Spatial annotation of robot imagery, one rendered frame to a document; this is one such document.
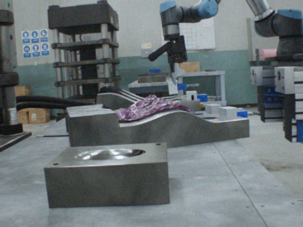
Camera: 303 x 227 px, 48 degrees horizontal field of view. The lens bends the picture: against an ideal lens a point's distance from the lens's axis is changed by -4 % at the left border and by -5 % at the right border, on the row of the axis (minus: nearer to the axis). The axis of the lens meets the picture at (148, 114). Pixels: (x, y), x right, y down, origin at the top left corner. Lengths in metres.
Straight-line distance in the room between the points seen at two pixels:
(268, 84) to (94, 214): 1.32
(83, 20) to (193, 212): 4.95
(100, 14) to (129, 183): 4.84
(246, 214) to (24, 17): 8.18
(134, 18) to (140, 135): 7.08
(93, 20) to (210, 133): 4.47
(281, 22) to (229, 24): 6.26
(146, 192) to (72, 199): 0.12
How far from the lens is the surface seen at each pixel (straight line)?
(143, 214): 0.55
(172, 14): 1.55
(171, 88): 1.52
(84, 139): 0.91
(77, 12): 5.42
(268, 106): 1.76
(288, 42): 1.79
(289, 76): 1.26
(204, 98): 1.35
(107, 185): 0.58
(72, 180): 0.59
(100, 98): 1.32
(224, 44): 7.99
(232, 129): 1.03
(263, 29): 1.90
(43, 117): 7.96
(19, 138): 1.47
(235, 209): 0.55
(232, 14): 8.09
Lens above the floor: 1.02
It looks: 7 degrees down
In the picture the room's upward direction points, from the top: 4 degrees counter-clockwise
